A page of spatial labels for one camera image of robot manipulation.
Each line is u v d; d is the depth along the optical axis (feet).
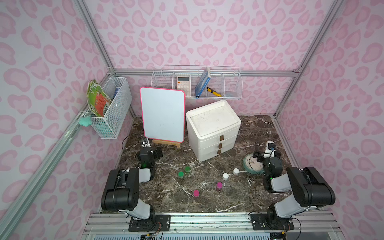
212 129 2.68
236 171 2.89
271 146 2.49
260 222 2.39
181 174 2.89
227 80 3.30
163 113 5.21
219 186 2.74
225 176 2.82
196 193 2.62
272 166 2.25
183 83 3.11
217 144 2.82
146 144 2.66
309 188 1.50
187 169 3.00
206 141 2.58
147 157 2.34
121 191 1.49
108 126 2.39
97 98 2.41
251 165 2.96
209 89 3.21
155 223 2.35
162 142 3.24
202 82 2.92
